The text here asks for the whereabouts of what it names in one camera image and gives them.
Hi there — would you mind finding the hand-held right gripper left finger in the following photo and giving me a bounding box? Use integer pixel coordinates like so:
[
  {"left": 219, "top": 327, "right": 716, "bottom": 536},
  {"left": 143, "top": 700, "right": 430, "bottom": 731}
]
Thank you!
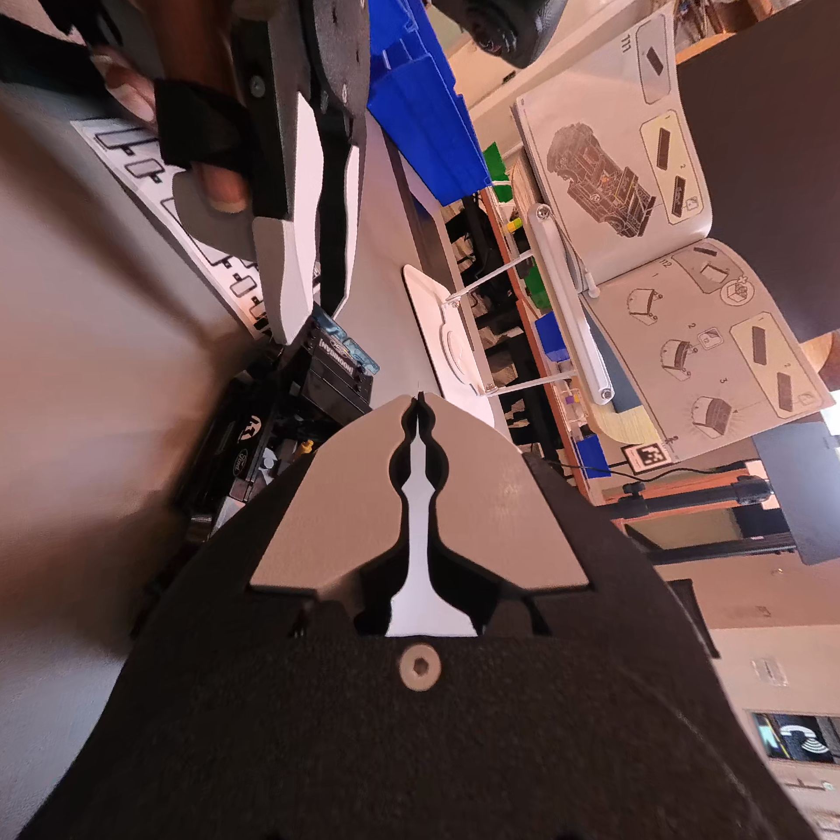
[{"left": 250, "top": 394, "right": 418, "bottom": 598}]

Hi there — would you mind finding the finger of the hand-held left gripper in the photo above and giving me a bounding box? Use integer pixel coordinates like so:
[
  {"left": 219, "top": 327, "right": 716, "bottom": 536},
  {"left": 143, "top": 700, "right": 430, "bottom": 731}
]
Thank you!
[
  {"left": 315, "top": 119, "right": 364, "bottom": 319},
  {"left": 250, "top": 92, "right": 326, "bottom": 346}
]

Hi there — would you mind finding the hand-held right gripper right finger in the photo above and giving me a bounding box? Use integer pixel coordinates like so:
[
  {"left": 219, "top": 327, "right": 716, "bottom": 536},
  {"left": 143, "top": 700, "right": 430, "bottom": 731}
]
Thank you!
[{"left": 423, "top": 394, "right": 589, "bottom": 598}]

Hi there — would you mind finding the black lego car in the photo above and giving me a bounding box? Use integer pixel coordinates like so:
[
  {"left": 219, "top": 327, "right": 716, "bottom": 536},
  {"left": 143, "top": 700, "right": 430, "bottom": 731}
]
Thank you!
[{"left": 132, "top": 305, "right": 382, "bottom": 631}]

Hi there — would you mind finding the sticker sheet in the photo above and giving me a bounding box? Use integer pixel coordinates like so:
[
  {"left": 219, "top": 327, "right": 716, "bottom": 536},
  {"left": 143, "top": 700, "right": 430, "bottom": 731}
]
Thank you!
[{"left": 73, "top": 119, "right": 277, "bottom": 345}]

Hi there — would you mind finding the lego instruction booklet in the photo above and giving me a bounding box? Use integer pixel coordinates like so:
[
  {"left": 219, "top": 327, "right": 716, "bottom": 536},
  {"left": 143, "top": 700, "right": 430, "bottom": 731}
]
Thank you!
[{"left": 512, "top": 11, "right": 834, "bottom": 460}]

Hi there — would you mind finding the person's left hand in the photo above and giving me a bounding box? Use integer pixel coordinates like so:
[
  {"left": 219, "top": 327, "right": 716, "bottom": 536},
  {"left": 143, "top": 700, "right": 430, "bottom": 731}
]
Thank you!
[{"left": 86, "top": 0, "right": 253, "bottom": 217}]

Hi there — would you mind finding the blue storage bin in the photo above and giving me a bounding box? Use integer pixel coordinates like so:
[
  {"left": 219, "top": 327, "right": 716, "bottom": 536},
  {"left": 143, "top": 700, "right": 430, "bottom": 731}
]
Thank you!
[{"left": 368, "top": 0, "right": 493, "bottom": 211}]

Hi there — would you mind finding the printed marker tag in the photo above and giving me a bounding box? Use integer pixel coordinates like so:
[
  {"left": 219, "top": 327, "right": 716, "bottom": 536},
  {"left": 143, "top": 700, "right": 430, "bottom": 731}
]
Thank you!
[{"left": 625, "top": 440, "right": 673, "bottom": 476}]

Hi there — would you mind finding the white booklet stand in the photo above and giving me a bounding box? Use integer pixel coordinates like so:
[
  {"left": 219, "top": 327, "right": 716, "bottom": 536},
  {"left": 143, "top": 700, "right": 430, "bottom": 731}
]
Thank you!
[{"left": 401, "top": 204, "right": 618, "bottom": 408}]

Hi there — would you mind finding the small black panel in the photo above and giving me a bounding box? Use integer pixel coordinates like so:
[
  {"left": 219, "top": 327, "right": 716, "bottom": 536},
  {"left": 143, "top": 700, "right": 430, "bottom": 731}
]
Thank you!
[{"left": 755, "top": 420, "right": 840, "bottom": 568}]

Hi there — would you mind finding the tan curved panel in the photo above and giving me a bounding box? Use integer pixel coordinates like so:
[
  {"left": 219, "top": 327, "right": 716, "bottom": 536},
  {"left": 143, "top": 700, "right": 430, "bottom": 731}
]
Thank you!
[{"left": 801, "top": 331, "right": 840, "bottom": 392}]

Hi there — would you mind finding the large black panel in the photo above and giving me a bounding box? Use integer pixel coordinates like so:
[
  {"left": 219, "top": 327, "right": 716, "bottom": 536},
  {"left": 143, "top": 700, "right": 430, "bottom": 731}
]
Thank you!
[{"left": 676, "top": 0, "right": 840, "bottom": 340}]

